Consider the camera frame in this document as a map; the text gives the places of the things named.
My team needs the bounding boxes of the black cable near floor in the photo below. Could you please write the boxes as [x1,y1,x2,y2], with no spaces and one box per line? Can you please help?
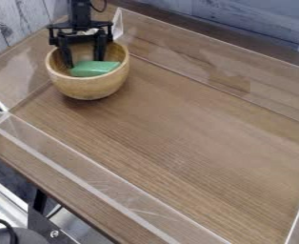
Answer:
[0,217,20,244]

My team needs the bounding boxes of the black metal bracket with screw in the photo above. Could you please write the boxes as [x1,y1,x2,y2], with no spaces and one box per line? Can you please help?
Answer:
[28,208,80,244]

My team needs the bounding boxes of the clear acrylic corner bracket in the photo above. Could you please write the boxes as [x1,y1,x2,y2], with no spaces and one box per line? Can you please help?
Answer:
[112,8,123,39]

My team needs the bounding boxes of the brown wooden bowl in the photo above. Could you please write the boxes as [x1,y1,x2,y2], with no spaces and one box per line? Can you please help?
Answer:
[44,42,131,100]

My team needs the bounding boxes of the green rectangular block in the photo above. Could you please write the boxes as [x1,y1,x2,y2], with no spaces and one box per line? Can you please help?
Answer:
[69,61,121,77]

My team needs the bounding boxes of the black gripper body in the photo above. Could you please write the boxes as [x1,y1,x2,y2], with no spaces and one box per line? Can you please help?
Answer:
[46,21,113,46]

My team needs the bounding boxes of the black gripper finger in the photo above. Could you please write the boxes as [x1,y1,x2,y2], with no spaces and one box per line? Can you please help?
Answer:
[95,30,107,61]
[59,36,73,68]

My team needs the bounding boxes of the clear acrylic front wall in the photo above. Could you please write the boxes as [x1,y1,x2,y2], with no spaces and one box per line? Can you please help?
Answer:
[0,101,231,244]

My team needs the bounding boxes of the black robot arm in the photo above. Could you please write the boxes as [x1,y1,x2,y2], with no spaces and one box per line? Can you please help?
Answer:
[46,0,115,69]

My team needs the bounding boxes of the black table leg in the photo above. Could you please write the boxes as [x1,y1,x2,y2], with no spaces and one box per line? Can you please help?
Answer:
[33,190,48,214]

